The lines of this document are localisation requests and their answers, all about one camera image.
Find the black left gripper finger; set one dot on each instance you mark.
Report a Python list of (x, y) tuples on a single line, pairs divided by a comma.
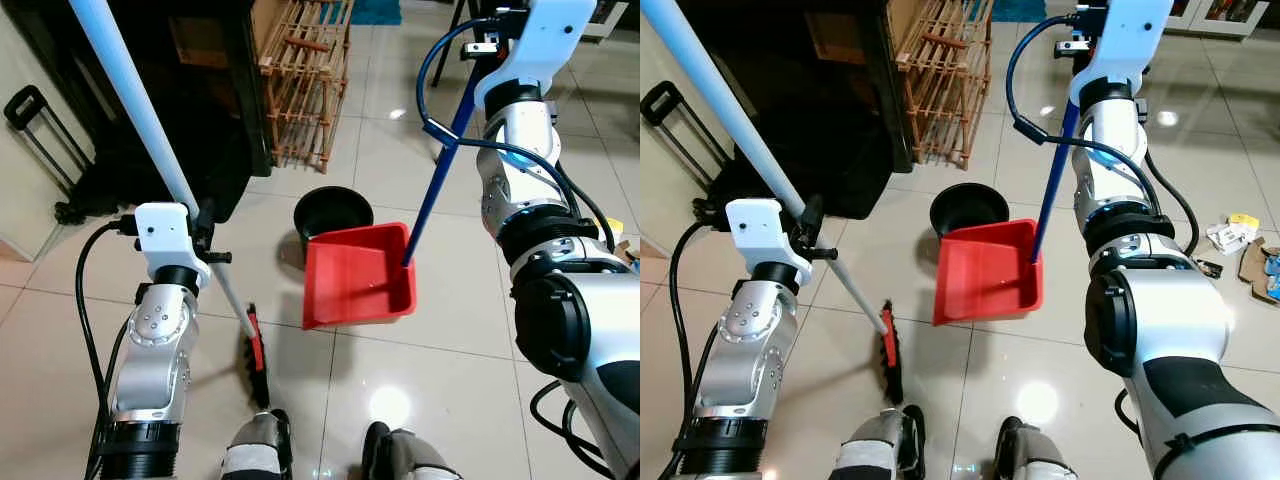
[(207, 215), (811, 210)]

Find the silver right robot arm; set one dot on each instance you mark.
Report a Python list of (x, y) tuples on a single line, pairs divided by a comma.
[(1170, 320), (590, 300)]

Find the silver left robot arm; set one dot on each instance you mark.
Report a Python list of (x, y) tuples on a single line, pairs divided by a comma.
[(740, 350), (150, 360)]

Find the black trolley suitcase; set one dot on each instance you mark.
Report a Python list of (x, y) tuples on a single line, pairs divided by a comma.
[(850, 180), (240, 170)]

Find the black metal chair leg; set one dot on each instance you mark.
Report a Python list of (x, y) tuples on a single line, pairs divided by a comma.
[(455, 28)]

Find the teal rug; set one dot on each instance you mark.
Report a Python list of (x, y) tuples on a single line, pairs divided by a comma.
[(375, 10), (1015, 8)]

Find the white furniture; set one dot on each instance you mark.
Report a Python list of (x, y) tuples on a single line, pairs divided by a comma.
[(615, 15), (1220, 15)]

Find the black round waste bin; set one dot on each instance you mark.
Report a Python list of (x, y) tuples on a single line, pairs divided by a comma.
[(965, 205), (330, 210)]

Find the large brown cardboard box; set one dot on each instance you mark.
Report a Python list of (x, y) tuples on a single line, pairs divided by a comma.
[(205, 45), (840, 40)]

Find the dark cabinet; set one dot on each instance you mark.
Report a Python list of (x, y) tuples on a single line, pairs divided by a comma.
[(150, 30), (790, 40)]

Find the brown cardboard piece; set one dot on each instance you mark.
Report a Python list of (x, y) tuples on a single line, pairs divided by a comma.
[(1252, 265), (628, 252)]

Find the yellow white paper card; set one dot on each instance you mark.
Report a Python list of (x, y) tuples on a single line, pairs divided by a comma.
[(1244, 220), (612, 228)]

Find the robot left leg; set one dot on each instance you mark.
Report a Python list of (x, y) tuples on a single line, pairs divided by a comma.
[(880, 450), (255, 450)]

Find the robot leg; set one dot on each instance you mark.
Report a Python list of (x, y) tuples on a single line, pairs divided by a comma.
[(410, 460), (1040, 455), (880, 450), (255, 450)]

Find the small white box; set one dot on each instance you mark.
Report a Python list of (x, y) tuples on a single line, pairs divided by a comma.
[(1222, 238)]

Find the small black litter item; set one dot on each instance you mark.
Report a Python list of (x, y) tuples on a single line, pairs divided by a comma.
[(1208, 268)]

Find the robot right leg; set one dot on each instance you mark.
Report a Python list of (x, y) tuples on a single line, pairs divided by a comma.
[(410, 460), (1040, 455)]

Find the blue plastic wrapper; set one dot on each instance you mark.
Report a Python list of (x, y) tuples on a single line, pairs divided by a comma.
[(1273, 278)]

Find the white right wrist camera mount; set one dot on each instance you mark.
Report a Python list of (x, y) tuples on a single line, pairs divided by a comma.
[(1130, 40), (540, 40)]

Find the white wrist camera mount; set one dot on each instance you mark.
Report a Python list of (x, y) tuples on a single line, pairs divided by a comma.
[(540, 40), (755, 230), (1130, 40), (160, 230)]

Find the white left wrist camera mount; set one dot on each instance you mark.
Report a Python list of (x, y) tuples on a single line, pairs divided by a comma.
[(160, 230), (755, 230)]

